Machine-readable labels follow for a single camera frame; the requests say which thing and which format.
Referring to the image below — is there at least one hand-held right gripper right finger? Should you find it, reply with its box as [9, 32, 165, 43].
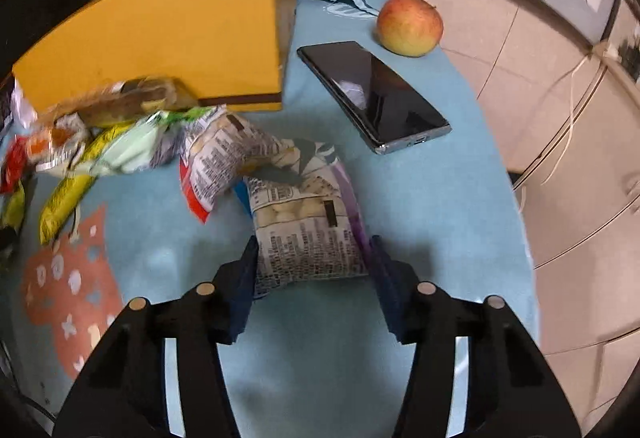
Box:
[370, 235, 583, 438]

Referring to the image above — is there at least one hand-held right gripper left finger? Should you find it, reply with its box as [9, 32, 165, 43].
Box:
[52, 235, 261, 438]

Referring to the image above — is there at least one purple-edged snack bag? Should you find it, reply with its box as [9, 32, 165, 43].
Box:
[243, 138, 373, 299]

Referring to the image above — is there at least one yellow cardboard box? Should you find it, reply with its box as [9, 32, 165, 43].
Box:
[11, 0, 297, 113]

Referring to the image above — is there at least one light blue tablecloth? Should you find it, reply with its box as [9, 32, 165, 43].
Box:
[0, 0, 541, 438]

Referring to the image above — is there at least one red-edged snack bag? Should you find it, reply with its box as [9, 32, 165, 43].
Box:
[179, 105, 296, 225]

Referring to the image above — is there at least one green snack packet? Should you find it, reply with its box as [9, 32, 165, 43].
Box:
[95, 110, 226, 176]

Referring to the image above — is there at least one yellow snack packet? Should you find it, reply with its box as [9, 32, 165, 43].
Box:
[39, 123, 136, 246]

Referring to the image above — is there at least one black smartphone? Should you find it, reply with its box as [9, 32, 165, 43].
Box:
[296, 41, 452, 156]

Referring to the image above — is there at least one brown snack bar packet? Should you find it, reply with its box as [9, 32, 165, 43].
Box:
[37, 76, 198, 129]

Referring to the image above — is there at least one orange and silver snack packet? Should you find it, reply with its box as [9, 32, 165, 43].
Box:
[27, 115, 91, 176]

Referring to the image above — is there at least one red snack packet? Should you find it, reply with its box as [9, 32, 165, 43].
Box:
[0, 135, 31, 193]

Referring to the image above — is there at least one red and yellow apple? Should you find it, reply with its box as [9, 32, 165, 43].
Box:
[376, 0, 444, 57]

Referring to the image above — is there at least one white snack packet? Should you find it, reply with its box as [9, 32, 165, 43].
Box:
[10, 78, 40, 129]

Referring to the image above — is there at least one black cable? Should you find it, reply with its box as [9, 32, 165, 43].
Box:
[0, 338, 56, 424]

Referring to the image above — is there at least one pale cord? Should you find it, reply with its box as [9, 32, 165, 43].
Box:
[515, 40, 621, 213]

